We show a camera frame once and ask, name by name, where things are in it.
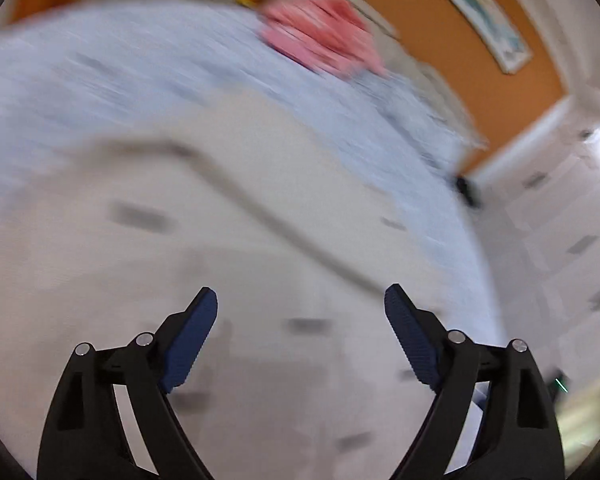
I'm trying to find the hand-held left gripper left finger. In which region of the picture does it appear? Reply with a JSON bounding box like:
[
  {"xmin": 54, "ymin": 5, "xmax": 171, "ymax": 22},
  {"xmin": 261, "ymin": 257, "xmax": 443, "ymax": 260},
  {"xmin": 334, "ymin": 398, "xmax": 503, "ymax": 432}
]
[{"xmin": 36, "ymin": 286, "xmax": 219, "ymax": 480}]

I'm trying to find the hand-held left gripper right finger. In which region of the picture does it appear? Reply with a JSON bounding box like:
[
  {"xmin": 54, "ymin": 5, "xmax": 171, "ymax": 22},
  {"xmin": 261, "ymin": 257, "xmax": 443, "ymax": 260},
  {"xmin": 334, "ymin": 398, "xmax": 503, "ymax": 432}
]
[{"xmin": 384, "ymin": 283, "xmax": 566, "ymax": 480}]

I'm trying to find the white small garment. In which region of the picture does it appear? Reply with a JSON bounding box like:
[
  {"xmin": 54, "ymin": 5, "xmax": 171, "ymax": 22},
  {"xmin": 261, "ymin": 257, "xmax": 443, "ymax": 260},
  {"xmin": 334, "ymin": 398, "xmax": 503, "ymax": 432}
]
[{"xmin": 0, "ymin": 91, "xmax": 501, "ymax": 480}]

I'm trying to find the white wardrobe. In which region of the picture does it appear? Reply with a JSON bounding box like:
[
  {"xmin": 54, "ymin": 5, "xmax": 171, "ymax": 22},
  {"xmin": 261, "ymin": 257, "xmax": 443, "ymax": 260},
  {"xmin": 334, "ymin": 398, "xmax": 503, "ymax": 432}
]
[{"xmin": 472, "ymin": 85, "xmax": 600, "ymax": 411}]

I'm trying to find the light patterned pillow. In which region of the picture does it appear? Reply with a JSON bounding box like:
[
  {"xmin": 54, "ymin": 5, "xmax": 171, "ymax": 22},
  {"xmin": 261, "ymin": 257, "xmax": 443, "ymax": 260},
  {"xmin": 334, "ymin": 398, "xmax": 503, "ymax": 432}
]
[{"xmin": 325, "ymin": 0, "xmax": 488, "ymax": 161}]

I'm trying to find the light blue bed sheet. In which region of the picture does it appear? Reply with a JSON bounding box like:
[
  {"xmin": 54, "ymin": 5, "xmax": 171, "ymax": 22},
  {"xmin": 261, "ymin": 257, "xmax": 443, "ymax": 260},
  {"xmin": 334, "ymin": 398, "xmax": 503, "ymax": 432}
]
[{"xmin": 0, "ymin": 0, "xmax": 501, "ymax": 341}]

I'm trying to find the pink folded cloth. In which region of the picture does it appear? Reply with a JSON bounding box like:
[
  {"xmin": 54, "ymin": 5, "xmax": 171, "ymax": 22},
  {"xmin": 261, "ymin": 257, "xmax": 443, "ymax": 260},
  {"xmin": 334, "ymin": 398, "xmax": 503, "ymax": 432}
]
[{"xmin": 260, "ymin": 0, "xmax": 387, "ymax": 79}]

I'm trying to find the framed wall picture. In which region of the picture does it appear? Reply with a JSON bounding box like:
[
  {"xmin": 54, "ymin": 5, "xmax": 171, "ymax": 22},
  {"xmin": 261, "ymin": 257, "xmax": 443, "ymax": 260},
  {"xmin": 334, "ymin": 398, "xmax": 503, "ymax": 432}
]
[{"xmin": 409, "ymin": 0, "xmax": 532, "ymax": 75}]

